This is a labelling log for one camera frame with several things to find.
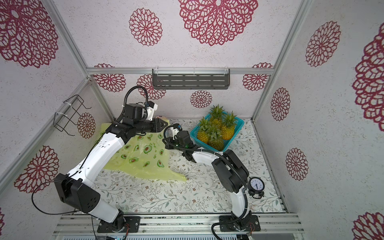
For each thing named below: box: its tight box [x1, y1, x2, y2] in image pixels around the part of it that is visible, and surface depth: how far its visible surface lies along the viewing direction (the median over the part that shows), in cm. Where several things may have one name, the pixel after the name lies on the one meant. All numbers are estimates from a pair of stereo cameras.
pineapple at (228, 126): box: [221, 110, 238, 141], surface depth 102 cm
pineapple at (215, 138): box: [205, 123, 225, 151], surface depth 93 cm
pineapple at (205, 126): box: [197, 116, 212, 144], surface depth 96 cm
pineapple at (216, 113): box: [208, 104, 225, 125], surface depth 103 cm
